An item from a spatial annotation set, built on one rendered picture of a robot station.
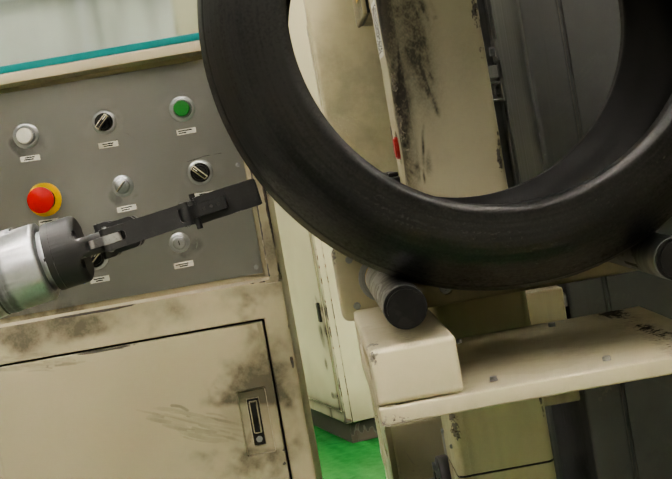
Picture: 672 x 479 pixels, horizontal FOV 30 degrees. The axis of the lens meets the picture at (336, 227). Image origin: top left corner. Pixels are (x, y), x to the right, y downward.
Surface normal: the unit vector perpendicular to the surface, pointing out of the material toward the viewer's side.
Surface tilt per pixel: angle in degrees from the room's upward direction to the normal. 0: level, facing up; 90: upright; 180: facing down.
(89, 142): 90
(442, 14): 90
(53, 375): 90
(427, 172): 90
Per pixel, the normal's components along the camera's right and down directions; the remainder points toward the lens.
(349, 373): 0.33, 0.00
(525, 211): 0.06, 0.23
